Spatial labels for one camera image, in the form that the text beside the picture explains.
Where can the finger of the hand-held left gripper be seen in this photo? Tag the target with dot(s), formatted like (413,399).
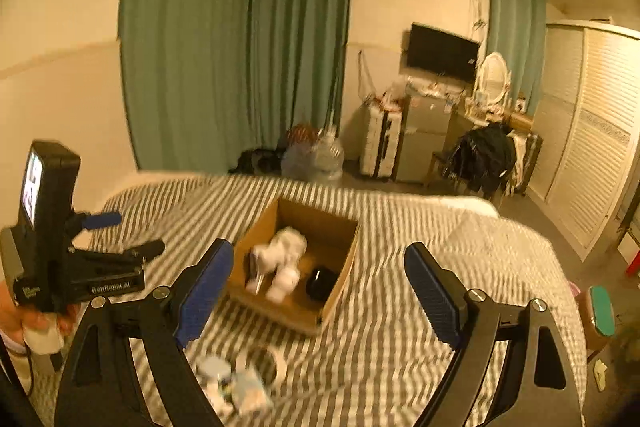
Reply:
(145,249)
(102,220)

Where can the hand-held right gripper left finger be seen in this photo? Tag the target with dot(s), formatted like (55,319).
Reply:
(205,292)

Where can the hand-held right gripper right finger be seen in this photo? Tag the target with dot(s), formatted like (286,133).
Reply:
(432,297)

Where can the brown cardboard box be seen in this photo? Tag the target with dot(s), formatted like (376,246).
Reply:
(295,312)

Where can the person's left hand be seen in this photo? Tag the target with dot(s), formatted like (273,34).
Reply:
(15,322)

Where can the white round lid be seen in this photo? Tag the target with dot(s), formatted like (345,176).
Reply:
(214,366)

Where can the grey striped bed blanket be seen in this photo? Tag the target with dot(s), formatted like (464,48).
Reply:
(400,219)

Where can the white crumpled cloth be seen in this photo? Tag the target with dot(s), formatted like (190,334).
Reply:
(282,252)

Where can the white tape roll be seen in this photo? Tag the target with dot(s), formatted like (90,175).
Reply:
(280,364)

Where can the black round jar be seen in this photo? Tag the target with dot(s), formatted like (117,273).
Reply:
(321,286)

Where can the wooden chair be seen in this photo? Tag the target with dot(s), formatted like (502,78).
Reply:
(436,169)

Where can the black bag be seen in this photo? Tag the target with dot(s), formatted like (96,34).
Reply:
(255,162)

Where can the black jacket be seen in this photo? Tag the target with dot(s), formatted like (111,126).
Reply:
(485,154)

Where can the clear plastic bag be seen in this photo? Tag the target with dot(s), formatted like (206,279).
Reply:
(297,164)

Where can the small grey fridge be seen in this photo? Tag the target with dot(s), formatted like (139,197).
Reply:
(425,137)

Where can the white ribbed suitcase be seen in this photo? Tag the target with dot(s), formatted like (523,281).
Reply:
(380,144)

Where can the green-topped stool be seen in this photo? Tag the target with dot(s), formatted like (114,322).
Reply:
(600,312)

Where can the clear water jug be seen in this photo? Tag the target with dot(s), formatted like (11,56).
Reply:
(327,159)

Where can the wide green curtain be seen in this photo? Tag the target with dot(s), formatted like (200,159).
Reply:
(185,57)

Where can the reddish woven basket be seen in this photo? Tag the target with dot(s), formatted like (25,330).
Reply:
(300,133)

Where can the wooden dressing table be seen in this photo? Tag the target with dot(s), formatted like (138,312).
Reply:
(520,121)

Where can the white louvred wardrobe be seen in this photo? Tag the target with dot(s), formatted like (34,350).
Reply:
(585,132)

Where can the white oval mirror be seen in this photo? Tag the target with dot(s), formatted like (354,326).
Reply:
(492,79)

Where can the green corner curtain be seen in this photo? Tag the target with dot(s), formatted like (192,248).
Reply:
(300,47)

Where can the narrow green curtain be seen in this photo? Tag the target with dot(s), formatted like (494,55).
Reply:
(515,42)

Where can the black wall television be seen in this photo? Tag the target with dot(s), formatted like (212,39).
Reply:
(441,53)

